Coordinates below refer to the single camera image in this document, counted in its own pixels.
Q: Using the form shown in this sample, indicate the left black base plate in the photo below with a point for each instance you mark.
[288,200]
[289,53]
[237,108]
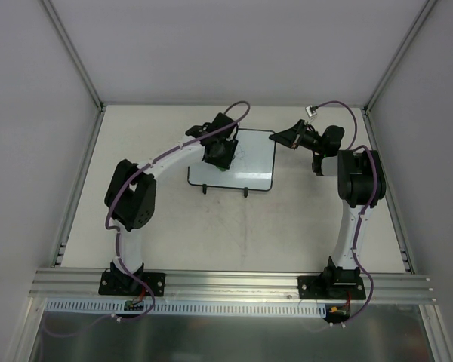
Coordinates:
[120,284]

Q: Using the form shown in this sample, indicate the white slotted cable duct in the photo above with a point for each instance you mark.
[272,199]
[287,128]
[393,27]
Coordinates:
[163,307]

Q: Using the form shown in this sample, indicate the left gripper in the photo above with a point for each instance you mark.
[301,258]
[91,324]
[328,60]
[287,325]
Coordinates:
[219,160]

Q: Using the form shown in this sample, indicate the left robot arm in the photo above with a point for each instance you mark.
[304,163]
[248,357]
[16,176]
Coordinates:
[131,202]

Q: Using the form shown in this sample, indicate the aluminium mounting rail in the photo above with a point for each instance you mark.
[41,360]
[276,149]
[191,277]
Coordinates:
[232,286]

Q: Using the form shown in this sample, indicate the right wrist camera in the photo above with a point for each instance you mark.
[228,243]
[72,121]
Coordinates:
[311,111]

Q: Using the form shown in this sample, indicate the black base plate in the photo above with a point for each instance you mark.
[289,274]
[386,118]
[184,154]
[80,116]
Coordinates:
[120,284]
[318,287]

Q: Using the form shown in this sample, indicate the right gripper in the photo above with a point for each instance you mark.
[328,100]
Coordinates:
[296,135]

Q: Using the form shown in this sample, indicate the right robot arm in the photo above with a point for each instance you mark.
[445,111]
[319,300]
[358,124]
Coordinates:
[361,184]

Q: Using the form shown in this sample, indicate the white whiteboard black frame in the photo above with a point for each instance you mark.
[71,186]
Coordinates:
[252,166]

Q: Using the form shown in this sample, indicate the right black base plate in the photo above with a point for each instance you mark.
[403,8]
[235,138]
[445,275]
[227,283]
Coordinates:
[318,287]

